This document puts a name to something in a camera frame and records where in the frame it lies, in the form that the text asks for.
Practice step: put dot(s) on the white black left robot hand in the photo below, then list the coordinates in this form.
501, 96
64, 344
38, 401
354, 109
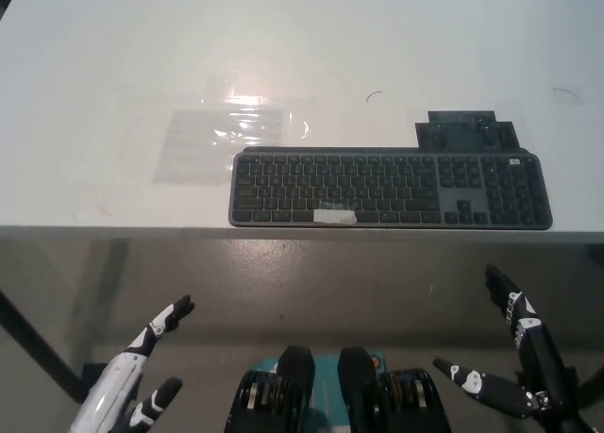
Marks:
111, 395

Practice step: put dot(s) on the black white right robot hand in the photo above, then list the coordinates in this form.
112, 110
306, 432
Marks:
542, 362

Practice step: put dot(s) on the teal robot torso plate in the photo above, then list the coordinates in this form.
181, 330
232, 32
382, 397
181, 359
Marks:
325, 381

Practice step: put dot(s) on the dark grey computer keyboard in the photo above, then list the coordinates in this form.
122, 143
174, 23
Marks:
391, 188

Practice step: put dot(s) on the black table leg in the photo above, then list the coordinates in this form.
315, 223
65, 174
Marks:
33, 338

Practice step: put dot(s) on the black rectangular patch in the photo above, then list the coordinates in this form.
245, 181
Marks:
464, 131

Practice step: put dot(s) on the white tape strip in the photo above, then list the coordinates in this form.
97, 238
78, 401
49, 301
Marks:
334, 217

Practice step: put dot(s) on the paper sheet in plastic sleeve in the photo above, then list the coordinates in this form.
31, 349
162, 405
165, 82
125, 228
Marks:
198, 145

